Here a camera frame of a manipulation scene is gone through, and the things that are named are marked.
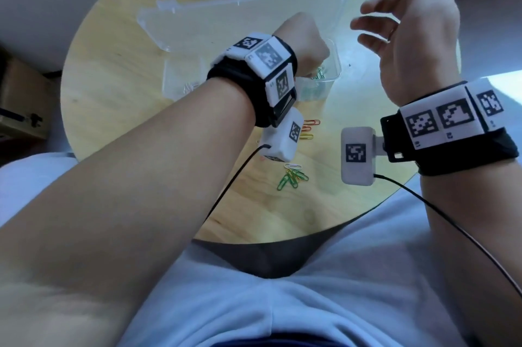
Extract black wristband white markers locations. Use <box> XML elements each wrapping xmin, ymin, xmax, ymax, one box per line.
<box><xmin>380</xmin><ymin>78</ymin><xmax>519</xmax><ymax>177</ymax></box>
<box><xmin>206</xmin><ymin>32</ymin><xmax>299</xmax><ymax>128</ymax></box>

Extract black camera cable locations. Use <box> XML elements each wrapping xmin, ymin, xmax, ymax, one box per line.
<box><xmin>373</xmin><ymin>173</ymin><xmax>522</xmax><ymax>299</ymax></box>
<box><xmin>202</xmin><ymin>143</ymin><xmax>272</xmax><ymax>223</ymax></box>

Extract clear plastic compartment box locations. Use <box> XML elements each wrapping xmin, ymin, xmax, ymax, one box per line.
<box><xmin>136</xmin><ymin>0</ymin><xmax>347</xmax><ymax>103</ymax></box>

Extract person's right forearm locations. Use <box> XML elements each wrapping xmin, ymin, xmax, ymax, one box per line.
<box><xmin>420</xmin><ymin>159</ymin><xmax>522</xmax><ymax>347</ymax></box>

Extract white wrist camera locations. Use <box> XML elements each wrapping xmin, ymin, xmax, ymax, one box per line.
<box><xmin>259</xmin><ymin>108</ymin><xmax>305</xmax><ymax>163</ymax></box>
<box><xmin>340</xmin><ymin>126</ymin><xmax>386</xmax><ymax>187</ymax></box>

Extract dark blue shirt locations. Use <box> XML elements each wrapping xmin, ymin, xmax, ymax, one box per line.
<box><xmin>212</xmin><ymin>332</ymin><xmax>347</xmax><ymax>347</ymax></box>

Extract person's left forearm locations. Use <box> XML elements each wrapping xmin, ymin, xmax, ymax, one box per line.
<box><xmin>0</xmin><ymin>77</ymin><xmax>258</xmax><ymax>347</ymax></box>

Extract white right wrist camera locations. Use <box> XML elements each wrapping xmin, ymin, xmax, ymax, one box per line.
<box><xmin>340</xmin><ymin>126</ymin><xmax>386</xmax><ymax>187</ymax></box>

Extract heap of green paper clips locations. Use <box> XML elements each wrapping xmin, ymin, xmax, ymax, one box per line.
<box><xmin>301</xmin><ymin>67</ymin><xmax>329</xmax><ymax>101</ymax></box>

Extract person's right hand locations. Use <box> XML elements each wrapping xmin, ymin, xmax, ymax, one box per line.
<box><xmin>350</xmin><ymin>0</ymin><xmax>465</xmax><ymax>107</ymax></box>

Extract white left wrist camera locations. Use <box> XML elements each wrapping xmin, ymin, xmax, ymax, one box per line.
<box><xmin>259</xmin><ymin>108</ymin><xmax>305</xmax><ymax>163</ymax></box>

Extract black right camera cable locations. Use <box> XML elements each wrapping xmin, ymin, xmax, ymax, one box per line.
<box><xmin>373</xmin><ymin>173</ymin><xmax>522</xmax><ymax>299</ymax></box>

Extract pile of coloured paper clips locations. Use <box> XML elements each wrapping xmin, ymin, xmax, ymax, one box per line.
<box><xmin>257</xmin><ymin>118</ymin><xmax>322</xmax><ymax>192</ymax></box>

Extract black left camera cable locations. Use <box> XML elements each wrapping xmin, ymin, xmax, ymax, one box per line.
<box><xmin>202</xmin><ymin>143</ymin><xmax>272</xmax><ymax>223</ymax></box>

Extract brown cardboard box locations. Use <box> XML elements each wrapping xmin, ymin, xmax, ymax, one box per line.
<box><xmin>0</xmin><ymin>57</ymin><xmax>54</xmax><ymax>139</ymax></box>

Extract black right wristband white markers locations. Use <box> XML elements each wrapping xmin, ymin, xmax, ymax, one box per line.
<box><xmin>380</xmin><ymin>78</ymin><xmax>519</xmax><ymax>177</ymax></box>

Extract black left wristband white markers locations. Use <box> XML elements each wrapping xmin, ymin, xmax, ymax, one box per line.
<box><xmin>206</xmin><ymin>32</ymin><xmax>299</xmax><ymax>128</ymax></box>

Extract person's left hand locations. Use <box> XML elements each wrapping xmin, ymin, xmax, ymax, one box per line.
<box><xmin>271</xmin><ymin>12</ymin><xmax>330</xmax><ymax>79</ymax></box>

